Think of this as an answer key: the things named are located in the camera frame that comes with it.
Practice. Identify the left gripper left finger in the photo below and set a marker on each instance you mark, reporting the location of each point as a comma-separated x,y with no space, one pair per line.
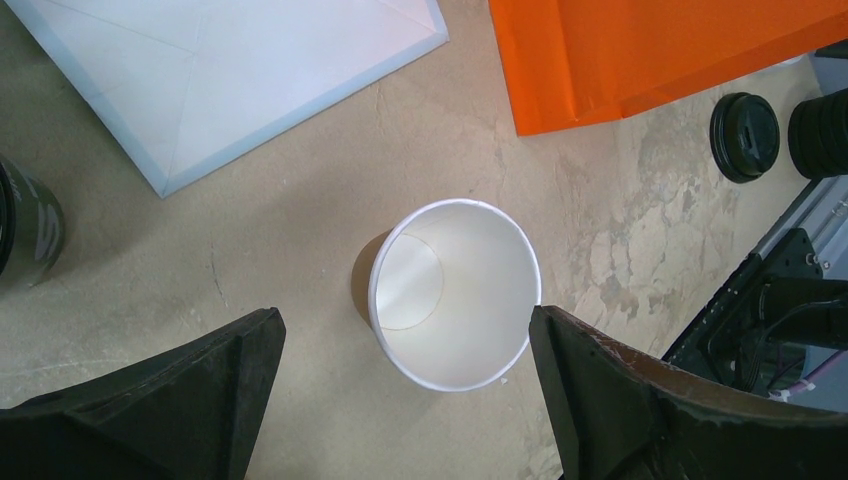
192,412

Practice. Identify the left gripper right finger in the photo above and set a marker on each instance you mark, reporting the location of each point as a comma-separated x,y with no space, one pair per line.
619,413

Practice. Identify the brown paper cup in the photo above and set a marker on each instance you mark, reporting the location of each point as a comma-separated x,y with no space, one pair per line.
448,293

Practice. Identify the orange paper bag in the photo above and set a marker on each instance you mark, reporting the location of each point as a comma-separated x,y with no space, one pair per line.
570,64

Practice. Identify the black paper cup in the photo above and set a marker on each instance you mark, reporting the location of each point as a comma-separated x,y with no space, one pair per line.
32,228

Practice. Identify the black cup lid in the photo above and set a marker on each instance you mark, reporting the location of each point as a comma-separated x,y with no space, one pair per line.
744,136

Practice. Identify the black lid stack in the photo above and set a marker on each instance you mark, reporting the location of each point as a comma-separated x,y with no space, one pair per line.
817,136

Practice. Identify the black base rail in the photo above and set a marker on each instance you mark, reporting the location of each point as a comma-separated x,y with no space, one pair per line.
777,328

